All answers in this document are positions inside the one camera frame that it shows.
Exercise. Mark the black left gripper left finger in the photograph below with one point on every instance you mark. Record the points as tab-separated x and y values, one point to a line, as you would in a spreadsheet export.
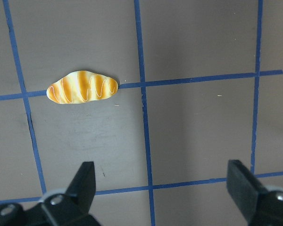
71	208

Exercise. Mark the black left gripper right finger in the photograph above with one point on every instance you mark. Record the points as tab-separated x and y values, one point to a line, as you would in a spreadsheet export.
260	205

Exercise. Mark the toy bread loaf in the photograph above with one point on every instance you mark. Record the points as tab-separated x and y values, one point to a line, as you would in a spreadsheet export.
82	87

